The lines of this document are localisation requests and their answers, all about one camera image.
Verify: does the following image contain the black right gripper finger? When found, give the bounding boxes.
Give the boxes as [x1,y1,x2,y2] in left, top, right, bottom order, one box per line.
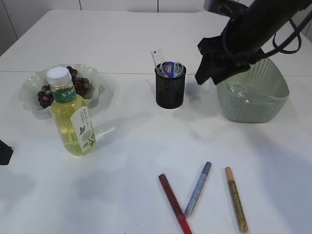
[211,63,251,85]
[195,55,217,85]

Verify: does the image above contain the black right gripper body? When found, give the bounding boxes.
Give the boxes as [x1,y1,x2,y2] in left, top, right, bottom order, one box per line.
[197,29,265,71]

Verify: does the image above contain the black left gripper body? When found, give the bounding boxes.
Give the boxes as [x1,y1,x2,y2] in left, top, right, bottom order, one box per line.
[0,140,15,166]

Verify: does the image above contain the pink scissors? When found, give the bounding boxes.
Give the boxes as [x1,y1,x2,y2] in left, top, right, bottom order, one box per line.
[174,62,184,78]

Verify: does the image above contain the clear plastic sheet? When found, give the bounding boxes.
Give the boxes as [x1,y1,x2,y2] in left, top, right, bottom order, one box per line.
[226,82,251,97]

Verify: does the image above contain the blue scissors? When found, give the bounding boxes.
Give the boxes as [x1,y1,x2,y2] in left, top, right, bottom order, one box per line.
[160,61,177,78]

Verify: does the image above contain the clear plastic ruler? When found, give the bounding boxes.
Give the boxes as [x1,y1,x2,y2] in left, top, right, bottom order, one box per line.
[151,48,166,67]

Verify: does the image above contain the yellow tea bottle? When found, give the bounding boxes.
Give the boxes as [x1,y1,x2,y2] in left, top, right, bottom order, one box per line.
[47,66,96,156]

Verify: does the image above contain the purple artificial grape bunch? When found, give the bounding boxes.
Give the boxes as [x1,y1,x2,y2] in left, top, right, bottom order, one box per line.
[38,66,92,108]

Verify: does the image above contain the silver glitter pen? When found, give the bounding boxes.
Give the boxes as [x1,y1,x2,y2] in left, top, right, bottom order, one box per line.
[184,161,212,218]

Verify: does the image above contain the red glitter pen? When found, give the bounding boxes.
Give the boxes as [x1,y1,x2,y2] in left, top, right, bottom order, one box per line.
[158,174,192,234]

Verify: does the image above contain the gold glitter pen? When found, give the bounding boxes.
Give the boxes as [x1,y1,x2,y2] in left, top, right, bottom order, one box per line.
[225,167,249,234]

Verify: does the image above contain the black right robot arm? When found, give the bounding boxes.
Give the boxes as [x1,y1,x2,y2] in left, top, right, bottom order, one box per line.
[195,0,312,85]

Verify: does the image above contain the black mesh pen holder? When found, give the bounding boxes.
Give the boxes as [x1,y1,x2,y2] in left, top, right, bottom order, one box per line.
[155,64,186,109]

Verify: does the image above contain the green woven plastic basket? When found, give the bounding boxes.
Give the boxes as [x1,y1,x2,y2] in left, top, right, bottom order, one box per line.
[216,58,290,123]

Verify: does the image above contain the pale green wavy plate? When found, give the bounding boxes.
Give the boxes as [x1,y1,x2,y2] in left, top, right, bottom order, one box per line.
[19,63,105,119]

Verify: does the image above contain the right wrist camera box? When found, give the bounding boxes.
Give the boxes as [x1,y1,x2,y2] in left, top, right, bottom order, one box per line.
[203,0,248,17]

